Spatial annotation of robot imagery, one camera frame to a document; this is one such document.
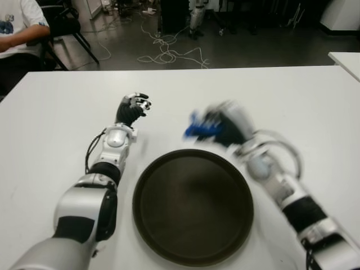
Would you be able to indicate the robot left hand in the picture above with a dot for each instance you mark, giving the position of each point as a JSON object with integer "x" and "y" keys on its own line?
{"x": 128, "y": 112}

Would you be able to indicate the blue Oreo packet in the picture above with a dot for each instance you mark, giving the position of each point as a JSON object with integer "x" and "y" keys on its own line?
{"x": 199, "y": 128}

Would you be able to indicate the silver black robot right arm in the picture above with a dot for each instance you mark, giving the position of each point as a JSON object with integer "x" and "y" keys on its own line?
{"x": 287, "y": 188}

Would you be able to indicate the white power strip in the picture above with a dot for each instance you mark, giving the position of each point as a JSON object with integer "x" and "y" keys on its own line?
{"x": 150, "y": 11}

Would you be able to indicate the person in white t-shirt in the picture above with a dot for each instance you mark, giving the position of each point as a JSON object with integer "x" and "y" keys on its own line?
{"x": 19, "y": 19}

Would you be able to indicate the black chair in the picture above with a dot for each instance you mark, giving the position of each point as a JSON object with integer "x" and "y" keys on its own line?
{"x": 64, "y": 25}

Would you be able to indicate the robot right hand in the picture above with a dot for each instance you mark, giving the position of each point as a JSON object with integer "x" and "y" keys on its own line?
{"x": 234, "y": 123}

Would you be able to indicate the white board panel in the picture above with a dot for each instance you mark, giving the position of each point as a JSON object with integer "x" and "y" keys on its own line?
{"x": 96, "y": 8}

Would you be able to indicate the neighbouring white table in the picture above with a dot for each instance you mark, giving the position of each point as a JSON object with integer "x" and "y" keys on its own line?
{"x": 348, "y": 62}

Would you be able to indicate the black wheeled cabinet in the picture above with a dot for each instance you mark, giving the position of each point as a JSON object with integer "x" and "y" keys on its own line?
{"x": 175, "y": 15}

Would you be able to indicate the white pedestal with black base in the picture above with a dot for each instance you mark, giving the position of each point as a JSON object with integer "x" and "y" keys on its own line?
{"x": 343, "y": 14}

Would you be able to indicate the round dark brown tray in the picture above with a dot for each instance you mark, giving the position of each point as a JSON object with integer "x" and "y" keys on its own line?
{"x": 194, "y": 208}

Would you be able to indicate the silver black robot left arm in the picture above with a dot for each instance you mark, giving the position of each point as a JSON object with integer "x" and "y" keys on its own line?
{"x": 115, "y": 139}

